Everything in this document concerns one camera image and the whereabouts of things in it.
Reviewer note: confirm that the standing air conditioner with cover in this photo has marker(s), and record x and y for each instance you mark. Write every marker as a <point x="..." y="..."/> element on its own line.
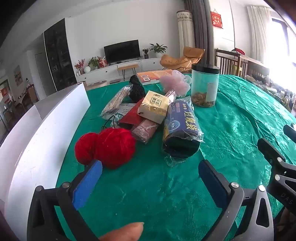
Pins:
<point x="185" y="27"/>

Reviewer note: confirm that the orange book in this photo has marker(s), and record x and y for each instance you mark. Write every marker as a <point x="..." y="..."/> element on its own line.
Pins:
<point x="153" y="74"/>

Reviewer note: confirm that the orange lounge chair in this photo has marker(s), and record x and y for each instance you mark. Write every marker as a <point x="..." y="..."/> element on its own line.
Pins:
<point x="175" y="60"/>

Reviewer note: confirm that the wooden stool with metal legs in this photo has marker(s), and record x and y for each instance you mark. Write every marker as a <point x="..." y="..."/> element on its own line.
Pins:
<point x="127" y="66"/>

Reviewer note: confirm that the framed wall picture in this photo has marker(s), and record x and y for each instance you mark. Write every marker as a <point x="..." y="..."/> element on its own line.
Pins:
<point x="17" y="73"/>

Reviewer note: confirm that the pink packet in clear wrap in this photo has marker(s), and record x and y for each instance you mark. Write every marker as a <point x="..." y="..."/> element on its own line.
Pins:
<point x="145" y="132"/>

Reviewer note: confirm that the white box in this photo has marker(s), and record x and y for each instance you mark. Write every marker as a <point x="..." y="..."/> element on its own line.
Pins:
<point x="34" y="143"/>

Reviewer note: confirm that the bag of wooden chopsticks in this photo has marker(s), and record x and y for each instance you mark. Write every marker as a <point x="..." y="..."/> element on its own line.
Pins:
<point x="115" y="100"/>

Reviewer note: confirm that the white television cabinet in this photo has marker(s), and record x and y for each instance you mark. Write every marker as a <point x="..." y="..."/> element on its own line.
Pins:
<point x="148" y="66"/>

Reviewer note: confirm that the pink items in clear bag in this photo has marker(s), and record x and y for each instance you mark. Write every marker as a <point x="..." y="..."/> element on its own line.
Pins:
<point x="173" y="82"/>

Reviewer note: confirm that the white printed leaflet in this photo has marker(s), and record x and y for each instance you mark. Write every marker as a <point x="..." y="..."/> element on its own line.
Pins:
<point x="126" y="107"/>

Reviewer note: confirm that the green plant with red decoration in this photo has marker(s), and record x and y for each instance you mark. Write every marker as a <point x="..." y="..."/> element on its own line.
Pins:
<point x="94" y="62"/>

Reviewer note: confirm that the flat screen television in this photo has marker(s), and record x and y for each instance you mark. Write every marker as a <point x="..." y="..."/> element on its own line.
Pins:
<point x="121" y="51"/>

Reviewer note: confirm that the large green potted plant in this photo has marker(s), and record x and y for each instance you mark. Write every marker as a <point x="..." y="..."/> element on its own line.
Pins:
<point x="158" y="48"/>

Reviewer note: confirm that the round white vase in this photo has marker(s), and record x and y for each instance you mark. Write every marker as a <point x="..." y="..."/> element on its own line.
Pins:
<point x="87" y="69"/>

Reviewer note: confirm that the tan tissue pack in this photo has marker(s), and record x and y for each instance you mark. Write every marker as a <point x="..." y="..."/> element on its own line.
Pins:
<point x="153" y="105"/>

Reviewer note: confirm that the red wall hanging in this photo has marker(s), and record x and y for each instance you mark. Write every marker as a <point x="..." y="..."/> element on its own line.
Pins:
<point x="217" y="19"/>

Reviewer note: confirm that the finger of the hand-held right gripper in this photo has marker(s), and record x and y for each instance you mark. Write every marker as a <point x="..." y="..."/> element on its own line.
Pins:
<point x="291" y="131"/>
<point x="284" y="176"/>

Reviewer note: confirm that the grey curtain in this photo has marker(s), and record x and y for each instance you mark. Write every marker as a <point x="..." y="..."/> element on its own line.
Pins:
<point x="201" y="30"/>

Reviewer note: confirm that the black display cabinet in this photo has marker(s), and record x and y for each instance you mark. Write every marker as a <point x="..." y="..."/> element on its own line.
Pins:
<point x="59" y="53"/>

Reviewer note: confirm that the red cloth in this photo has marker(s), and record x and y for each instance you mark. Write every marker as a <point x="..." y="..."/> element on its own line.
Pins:
<point x="239" y="51"/>

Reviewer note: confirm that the clear jar with black lid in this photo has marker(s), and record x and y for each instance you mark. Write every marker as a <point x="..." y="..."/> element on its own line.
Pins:
<point x="204" y="85"/>

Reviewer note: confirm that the white sheer curtain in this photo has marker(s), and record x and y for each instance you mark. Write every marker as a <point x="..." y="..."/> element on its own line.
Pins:
<point x="257" y="34"/>

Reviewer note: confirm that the black lace hair accessory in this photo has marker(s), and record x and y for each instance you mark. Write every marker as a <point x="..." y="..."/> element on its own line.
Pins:
<point x="137" y="89"/>

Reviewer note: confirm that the wooden dining chairs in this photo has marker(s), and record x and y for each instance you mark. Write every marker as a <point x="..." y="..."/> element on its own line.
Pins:
<point x="30" y="95"/>

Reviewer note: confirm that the small potted plant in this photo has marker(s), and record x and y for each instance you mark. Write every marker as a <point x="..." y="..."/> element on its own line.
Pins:
<point x="145" y="53"/>

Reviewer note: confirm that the green tablecloth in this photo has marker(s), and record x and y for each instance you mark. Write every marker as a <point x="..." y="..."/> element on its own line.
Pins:
<point x="231" y="115"/>

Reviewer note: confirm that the person's left hand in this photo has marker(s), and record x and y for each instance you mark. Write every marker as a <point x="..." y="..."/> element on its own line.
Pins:
<point x="124" y="231"/>

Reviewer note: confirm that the red flower arrangement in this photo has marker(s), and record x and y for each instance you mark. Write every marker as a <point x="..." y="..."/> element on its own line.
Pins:
<point x="79" y="66"/>

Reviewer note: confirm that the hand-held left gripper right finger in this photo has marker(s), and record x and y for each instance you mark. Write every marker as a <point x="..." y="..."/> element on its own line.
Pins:
<point x="211" y="183"/>

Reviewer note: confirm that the wooden railing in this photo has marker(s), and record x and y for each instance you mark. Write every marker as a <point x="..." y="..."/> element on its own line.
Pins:
<point x="233" y="62"/>

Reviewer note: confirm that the large red yarn ball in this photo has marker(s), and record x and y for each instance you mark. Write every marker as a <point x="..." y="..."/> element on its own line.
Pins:
<point x="115" y="148"/>

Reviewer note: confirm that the pile of assorted goods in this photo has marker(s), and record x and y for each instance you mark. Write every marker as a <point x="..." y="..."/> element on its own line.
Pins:
<point x="272" y="85"/>

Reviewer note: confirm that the blue garbage bag roll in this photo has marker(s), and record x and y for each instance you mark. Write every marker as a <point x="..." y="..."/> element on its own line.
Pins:
<point x="180" y="129"/>

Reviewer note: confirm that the red packet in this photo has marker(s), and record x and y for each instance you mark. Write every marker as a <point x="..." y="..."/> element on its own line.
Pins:
<point x="129" y="115"/>

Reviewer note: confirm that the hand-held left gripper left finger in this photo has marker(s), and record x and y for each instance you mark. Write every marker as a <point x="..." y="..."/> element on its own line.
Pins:
<point x="86" y="183"/>

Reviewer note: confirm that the small red yarn ball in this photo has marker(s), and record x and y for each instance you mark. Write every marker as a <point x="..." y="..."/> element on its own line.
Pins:
<point x="84" y="148"/>

